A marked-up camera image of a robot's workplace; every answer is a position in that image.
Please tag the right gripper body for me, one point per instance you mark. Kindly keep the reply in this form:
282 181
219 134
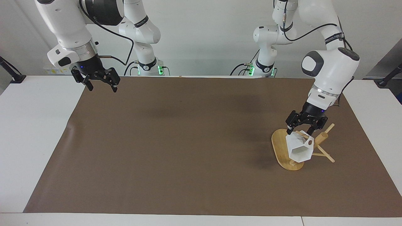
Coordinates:
91 67

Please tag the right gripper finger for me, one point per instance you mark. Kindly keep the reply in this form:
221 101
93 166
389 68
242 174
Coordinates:
84 80
112 77

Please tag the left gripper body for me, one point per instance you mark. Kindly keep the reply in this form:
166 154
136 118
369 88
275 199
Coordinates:
314 113

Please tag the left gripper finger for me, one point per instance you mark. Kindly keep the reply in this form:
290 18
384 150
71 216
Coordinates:
318 125
293 121

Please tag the white faceted cup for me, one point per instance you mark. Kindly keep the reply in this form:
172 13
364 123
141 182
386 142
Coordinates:
298 147

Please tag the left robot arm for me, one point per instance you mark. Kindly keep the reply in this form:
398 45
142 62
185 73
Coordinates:
333 69

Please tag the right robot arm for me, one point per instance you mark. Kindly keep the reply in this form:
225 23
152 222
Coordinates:
69 28

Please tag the wooden cup rack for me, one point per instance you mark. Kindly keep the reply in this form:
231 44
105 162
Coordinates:
281 147

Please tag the black stand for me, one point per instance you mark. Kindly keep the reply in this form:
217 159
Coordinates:
383 81
17 78

